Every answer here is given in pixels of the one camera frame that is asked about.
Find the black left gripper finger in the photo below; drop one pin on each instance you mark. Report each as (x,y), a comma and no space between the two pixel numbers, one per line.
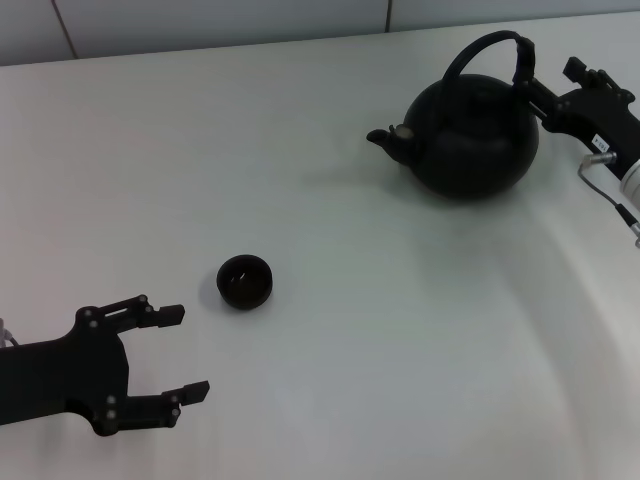
(150,315)
(155,407)

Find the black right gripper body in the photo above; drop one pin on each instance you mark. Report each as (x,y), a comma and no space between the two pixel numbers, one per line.
(600,115)

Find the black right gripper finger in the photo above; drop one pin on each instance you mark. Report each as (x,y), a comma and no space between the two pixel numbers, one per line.
(526,65)
(595,77)

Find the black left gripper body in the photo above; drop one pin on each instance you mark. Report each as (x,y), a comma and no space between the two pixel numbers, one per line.
(60,375)

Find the black round teapot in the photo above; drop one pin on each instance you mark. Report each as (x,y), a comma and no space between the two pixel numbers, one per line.
(475,140)

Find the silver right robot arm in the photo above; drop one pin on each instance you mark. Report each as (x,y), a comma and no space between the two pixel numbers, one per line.
(632,182)

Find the small dark teacup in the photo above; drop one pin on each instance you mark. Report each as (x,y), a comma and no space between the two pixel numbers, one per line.
(245,285)

